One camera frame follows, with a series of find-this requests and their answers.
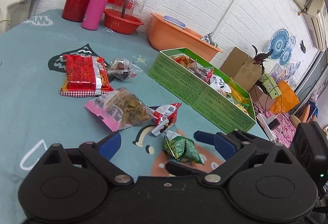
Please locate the green snack packet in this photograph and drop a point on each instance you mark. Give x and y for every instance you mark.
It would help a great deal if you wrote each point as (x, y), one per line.
(181, 148)

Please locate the orange plastic basin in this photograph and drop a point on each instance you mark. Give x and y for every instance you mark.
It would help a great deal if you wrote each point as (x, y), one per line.
(164, 35)

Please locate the plaid red cloth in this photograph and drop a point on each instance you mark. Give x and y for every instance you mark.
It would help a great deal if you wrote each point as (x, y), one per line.
(278, 127)

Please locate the clear dark candy bag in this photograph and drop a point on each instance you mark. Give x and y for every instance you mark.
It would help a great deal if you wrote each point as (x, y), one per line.
(122, 69)

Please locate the yellow chip bag in box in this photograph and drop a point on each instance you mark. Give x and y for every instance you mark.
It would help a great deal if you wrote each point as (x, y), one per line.
(239, 100)

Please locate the steel bowl in basin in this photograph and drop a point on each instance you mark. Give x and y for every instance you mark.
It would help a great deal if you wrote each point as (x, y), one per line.
(208, 39)

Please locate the green cardboard snack box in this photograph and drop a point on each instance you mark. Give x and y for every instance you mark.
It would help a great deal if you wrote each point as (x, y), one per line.
(193, 91)

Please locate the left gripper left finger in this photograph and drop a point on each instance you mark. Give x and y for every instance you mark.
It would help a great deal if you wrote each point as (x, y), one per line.
(99, 155)

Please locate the blue lidded container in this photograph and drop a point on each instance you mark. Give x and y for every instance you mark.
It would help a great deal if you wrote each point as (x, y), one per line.
(174, 21)

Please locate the brown cardboard box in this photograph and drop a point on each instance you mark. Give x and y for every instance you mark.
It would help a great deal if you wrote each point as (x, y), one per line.
(242, 69)

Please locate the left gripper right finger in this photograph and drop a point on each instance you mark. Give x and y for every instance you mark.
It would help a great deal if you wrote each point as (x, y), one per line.
(233, 147)

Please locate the pink clear nut bag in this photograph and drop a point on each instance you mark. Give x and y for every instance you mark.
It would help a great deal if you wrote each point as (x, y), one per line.
(119, 109)

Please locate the dark red plant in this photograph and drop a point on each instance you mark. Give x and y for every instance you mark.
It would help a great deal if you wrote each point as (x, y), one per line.
(260, 58)

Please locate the orange yellow bag in box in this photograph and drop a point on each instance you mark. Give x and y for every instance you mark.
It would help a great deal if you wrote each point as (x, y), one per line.
(183, 60)

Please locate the white snack packet in box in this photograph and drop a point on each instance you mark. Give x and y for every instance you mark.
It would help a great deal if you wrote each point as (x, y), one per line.
(218, 84)

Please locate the red white small snack packet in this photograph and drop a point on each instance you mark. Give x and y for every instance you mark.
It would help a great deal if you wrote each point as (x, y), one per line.
(165, 117)

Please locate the red plastic colander bowl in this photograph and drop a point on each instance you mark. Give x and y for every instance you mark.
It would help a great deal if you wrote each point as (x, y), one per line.
(114, 21)

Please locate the blue patterned wall plates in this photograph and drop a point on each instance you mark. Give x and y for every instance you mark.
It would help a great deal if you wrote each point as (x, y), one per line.
(281, 48)

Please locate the air conditioner unit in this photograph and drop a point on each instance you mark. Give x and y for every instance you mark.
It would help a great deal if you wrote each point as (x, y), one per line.
(315, 14)

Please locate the orange plastic bag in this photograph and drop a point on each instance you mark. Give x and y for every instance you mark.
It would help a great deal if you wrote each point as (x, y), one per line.
(286, 101)

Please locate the red dates bag in box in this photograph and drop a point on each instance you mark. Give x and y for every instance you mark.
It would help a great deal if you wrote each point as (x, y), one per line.
(204, 73)

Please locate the pink thermos bottle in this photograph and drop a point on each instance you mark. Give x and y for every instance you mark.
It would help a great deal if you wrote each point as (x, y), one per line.
(93, 14)

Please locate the red peanut snack bag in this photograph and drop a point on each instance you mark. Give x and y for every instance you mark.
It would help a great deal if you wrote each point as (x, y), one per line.
(86, 76)

